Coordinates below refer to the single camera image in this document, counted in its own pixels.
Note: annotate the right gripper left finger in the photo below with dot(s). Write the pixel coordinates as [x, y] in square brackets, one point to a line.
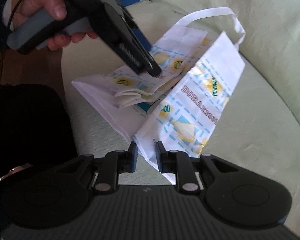
[102, 174]

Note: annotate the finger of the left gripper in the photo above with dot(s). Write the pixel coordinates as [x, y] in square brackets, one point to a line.
[143, 47]
[132, 49]

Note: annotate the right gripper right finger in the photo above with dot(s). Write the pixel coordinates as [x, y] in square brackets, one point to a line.
[192, 175]

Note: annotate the white Doraemon shopping bag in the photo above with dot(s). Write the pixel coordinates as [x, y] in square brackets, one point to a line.
[201, 67]

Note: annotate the black clothed leg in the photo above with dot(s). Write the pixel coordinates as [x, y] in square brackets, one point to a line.
[38, 159]

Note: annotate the pale green sofa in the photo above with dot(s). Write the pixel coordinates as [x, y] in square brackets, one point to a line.
[259, 128]

